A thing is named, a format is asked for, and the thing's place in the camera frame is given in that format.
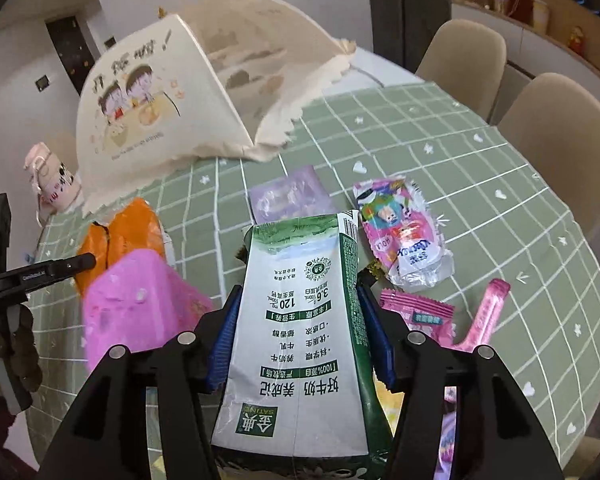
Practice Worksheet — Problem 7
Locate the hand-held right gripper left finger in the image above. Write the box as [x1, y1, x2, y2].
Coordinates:
[37, 284, 241, 480]

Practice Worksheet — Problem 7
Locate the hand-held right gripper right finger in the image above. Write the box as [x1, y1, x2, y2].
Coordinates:
[356, 270, 566, 480]

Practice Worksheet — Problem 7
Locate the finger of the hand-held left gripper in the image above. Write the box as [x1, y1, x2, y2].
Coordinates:
[0, 253, 97, 313]

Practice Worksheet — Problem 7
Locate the green white milk carton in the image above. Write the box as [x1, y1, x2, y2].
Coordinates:
[210, 212, 396, 480]

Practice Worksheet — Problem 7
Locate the person's left hand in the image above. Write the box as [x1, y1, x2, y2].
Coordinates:
[0, 305, 42, 401]

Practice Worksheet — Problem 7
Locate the small pink packet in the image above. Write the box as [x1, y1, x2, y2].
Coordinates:
[378, 290, 456, 348]

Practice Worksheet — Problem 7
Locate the pink printed cup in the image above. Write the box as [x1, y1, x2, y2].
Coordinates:
[24, 142, 83, 216]

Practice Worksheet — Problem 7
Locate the orange plastic bag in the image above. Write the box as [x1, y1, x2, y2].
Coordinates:
[75, 197, 166, 296]

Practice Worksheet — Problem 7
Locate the pink plastic box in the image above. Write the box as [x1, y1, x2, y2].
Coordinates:
[82, 250, 216, 373]

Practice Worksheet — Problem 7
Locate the pink stick wrapper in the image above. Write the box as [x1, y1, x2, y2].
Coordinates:
[452, 279, 511, 351]

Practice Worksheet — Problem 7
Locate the clear pink cartoon snack wrapper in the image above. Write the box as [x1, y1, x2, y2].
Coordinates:
[352, 174, 455, 291]

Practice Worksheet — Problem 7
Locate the purple toy figure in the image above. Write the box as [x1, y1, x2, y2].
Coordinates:
[249, 165, 338, 226]

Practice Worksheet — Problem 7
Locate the green checked tablecloth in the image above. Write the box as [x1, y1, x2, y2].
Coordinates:
[30, 80, 600, 480]

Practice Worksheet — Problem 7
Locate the beige cartoon mesh food cover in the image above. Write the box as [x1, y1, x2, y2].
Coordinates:
[75, 0, 358, 211]

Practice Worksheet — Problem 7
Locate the beige chair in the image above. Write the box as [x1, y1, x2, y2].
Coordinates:
[497, 72, 600, 241]
[414, 19, 508, 121]

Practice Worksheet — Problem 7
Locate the wooden shelf cabinet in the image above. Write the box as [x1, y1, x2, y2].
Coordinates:
[450, 0, 600, 91]

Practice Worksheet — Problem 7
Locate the dark tall cabinet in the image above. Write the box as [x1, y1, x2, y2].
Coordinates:
[365, 0, 453, 56]

